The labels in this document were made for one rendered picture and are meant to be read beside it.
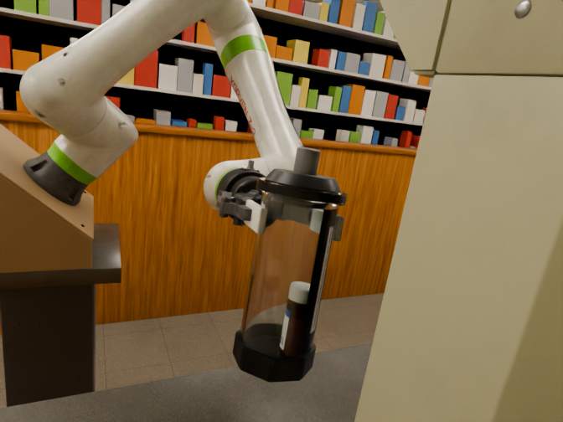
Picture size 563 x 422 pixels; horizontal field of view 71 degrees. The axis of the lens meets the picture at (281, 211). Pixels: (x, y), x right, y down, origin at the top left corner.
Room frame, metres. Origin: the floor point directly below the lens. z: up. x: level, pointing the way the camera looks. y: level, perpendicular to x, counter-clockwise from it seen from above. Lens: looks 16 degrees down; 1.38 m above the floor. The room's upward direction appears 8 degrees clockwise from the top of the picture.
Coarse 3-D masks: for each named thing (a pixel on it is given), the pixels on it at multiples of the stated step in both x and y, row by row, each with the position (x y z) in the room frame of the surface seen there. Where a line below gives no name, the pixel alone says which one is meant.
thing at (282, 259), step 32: (320, 192) 0.41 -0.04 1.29; (288, 224) 0.41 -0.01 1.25; (320, 224) 0.42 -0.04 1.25; (256, 256) 0.43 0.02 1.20; (288, 256) 0.41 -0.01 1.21; (256, 288) 0.42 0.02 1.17; (288, 288) 0.40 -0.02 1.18; (256, 320) 0.41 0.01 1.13; (288, 320) 0.40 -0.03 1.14; (288, 352) 0.40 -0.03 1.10
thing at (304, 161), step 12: (300, 156) 0.46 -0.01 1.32; (312, 156) 0.46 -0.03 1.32; (276, 168) 0.47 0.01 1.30; (300, 168) 0.45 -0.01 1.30; (312, 168) 0.46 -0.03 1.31; (276, 180) 0.43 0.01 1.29; (288, 180) 0.43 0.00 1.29; (300, 180) 0.42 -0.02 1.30; (312, 180) 0.43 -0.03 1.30; (324, 180) 0.43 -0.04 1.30; (336, 192) 0.44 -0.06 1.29
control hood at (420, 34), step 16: (384, 0) 0.36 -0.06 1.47; (400, 0) 0.34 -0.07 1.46; (416, 0) 0.33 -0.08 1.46; (432, 0) 0.31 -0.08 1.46; (448, 0) 0.30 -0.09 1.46; (400, 16) 0.34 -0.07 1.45; (416, 16) 0.32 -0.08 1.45; (432, 16) 0.31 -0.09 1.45; (448, 16) 0.30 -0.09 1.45; (400, 32) 0.33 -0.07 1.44; (416, 32) 0.32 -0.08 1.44; (432, 32) 0.30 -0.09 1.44; (400, 48) 0.34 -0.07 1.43; (416, 48) 0.32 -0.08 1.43; (432, 48) 0.30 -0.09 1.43; (416, 64) 0.31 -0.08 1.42; (432, 64) 0.30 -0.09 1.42
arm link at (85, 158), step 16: (112, 112) 0.93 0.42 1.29; (96, 128) 0.89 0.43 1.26; (112, 128) 0.92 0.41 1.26; (128, 128) 0.96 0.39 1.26; (64, 144) 0.91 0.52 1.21; (80, 144) 0.91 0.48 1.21; (96, 144) 0.91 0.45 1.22; (112, 144) 0.94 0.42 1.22; (128, 144) 0.98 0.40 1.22; (64, 160) 0.90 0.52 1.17; (80, 160) 0.91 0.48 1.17; (96, 160) 0.93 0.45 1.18; (112, 160) 0.96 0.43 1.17; (80, 176) 0.92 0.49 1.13; (96, 176) 0.95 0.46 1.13
